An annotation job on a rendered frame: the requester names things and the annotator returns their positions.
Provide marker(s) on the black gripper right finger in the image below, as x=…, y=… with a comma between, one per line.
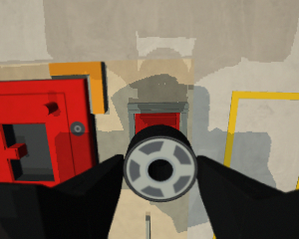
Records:
x=240, y=207

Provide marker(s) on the grey wheel with black tyre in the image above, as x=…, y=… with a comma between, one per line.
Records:
x=160, y=183

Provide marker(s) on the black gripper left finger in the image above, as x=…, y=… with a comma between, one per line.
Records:
x=82, y=207

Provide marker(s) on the yellow rectangular outline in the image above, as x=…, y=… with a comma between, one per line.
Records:
x=233, y=113

